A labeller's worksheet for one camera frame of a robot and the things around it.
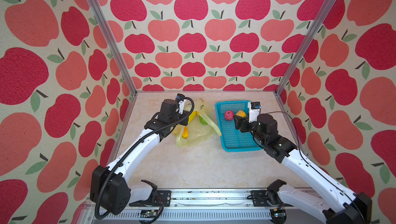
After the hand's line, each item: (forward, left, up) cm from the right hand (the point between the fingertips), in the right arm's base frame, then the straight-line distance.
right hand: (245, 114), depth 76 cm
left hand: (0, +28, -3) cm, 28 cm away
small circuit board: (-44, +43, -26) cm, 67 cm away
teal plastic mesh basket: (-1, +2, -26) cm, 26 cm away
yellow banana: (+11, +29, -21) cm, 37 cm away
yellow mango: (-3, +32, -21) cm, 38 cm away
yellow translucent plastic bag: (+4, +23, -25) cm, 34 cm away
